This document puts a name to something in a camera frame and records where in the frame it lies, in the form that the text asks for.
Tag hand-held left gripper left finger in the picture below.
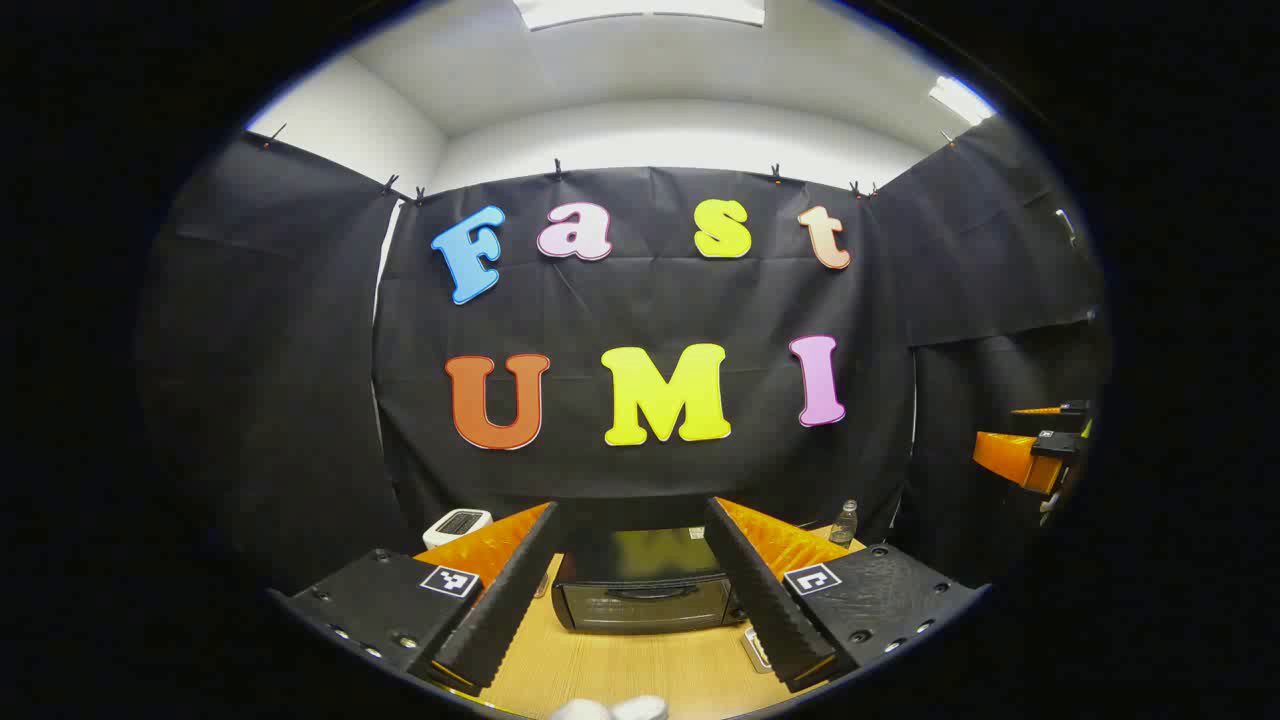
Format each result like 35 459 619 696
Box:
283 502 559 696

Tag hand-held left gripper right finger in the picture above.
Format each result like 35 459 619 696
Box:
703 497 981 693

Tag black electric oven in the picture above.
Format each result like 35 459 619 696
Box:
552 527 749 634

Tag white toaster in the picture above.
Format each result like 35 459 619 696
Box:
422 508 493 551

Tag black backdrop cloth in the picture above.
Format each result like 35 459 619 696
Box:
140 115 1111 601

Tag ceiling light panel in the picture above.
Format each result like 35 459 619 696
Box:
515 0 766 30
928 76 998 127

